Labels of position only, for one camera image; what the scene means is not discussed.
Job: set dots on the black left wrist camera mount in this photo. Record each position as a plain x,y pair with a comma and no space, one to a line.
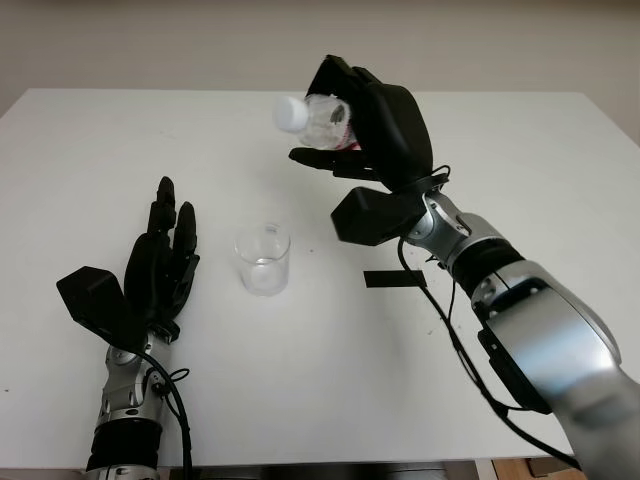
95,305

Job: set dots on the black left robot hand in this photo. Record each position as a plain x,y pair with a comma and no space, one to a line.
155,275

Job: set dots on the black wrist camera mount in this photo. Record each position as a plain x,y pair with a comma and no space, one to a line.
95,305
370,215

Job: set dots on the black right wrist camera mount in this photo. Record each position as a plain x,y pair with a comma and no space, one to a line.
370,215

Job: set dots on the clear plastic water bottle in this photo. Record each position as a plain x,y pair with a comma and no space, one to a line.
320,122

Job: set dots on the brown wooden furniture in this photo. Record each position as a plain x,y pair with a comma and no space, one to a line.
530,462

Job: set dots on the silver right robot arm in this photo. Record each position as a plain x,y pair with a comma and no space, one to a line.
545,325

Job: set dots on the clear glass cup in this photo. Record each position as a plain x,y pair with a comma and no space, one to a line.
262,270

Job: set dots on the black tape strip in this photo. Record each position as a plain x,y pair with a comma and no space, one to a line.
390,280

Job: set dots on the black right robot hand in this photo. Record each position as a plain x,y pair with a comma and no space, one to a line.
395,130

